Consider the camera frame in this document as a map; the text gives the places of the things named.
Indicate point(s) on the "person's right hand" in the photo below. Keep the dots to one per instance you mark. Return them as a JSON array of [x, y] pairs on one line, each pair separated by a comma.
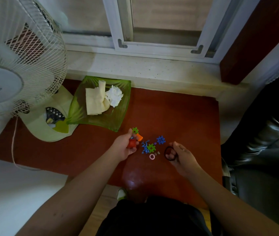
[[186, 162]]

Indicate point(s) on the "person's left hand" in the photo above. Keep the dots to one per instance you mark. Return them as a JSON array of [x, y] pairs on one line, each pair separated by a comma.
[[121, 149]]

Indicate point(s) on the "red cube toy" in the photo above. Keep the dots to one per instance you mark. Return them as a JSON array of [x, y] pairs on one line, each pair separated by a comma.
[[132, 143]]

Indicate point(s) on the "orange toy block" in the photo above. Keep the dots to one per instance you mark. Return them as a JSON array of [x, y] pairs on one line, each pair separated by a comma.
[[140, 137]]

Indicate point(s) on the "green glass dish with tissues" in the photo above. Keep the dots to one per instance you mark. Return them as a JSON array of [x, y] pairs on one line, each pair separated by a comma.
[[115, 120]]

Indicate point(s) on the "person's left forearm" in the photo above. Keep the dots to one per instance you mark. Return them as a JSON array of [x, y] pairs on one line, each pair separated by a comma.
[[75, 201]]

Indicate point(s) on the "person's right forearm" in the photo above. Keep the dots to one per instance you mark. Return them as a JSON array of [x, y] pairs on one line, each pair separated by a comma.
[[227, 206]]

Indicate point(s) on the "person's left shoe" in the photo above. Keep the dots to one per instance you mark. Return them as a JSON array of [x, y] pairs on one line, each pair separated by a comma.
[[121, 194]]

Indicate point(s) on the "person's black shorts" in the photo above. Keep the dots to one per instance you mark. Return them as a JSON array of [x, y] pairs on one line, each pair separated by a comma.
[[154, 218]]

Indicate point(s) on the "wooden floor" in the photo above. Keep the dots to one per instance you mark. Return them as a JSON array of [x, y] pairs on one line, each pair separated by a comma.
[[97, 213]]

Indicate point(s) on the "red-brown wooden table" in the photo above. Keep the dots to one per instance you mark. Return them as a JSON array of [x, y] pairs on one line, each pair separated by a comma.
[[183, 115]]

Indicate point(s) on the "crumpled white tissue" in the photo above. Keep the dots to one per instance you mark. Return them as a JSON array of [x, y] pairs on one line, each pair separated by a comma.
[[115, 95]]

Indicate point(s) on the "folded beige paper towel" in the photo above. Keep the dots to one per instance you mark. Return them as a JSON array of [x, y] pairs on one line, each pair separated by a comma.
[[95, 100]]

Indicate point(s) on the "black leather office chair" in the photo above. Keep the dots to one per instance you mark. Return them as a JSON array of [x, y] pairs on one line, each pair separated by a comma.
[[264, 145]]

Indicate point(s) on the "white stone window sill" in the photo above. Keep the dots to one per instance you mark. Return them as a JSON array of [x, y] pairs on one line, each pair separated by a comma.
[[166, 71]]

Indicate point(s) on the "white framed window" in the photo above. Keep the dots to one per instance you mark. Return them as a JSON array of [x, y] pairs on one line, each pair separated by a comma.
[[119, 22]]

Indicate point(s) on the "white table fan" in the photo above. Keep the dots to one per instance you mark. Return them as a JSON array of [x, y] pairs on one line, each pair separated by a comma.
[[2, 83]]

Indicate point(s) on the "dark red wooden window trim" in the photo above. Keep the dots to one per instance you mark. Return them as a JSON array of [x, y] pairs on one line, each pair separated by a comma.
[[257, 41]]

